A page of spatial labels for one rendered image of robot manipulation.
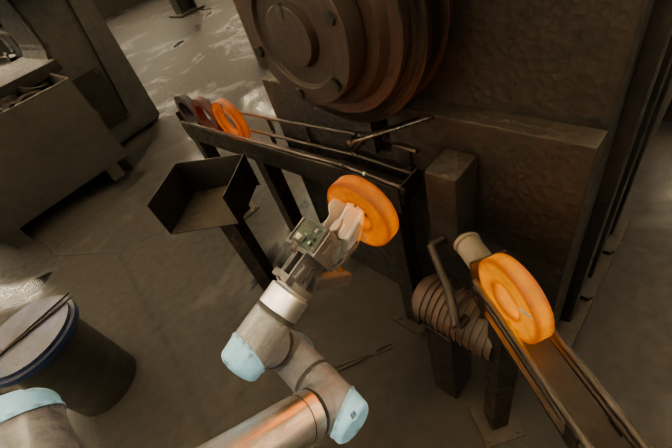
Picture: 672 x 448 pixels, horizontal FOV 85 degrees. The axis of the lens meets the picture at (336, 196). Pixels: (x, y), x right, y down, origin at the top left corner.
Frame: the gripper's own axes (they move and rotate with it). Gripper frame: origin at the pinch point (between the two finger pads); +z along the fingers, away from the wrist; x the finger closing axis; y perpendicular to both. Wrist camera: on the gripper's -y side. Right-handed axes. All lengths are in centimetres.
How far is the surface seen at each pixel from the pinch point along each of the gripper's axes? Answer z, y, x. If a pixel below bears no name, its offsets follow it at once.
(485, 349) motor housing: -6.8, -34.3, -24.6
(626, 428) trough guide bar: -9.3, -12.0, -47.2
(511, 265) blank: 3.5, -7.2, -26.9
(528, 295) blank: 0.0, -7.2, -31.0
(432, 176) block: 15.7, -9.4, -4.8
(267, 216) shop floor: 2, -88, 110
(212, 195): -11, -23, 70
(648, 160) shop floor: 116, -118, -34
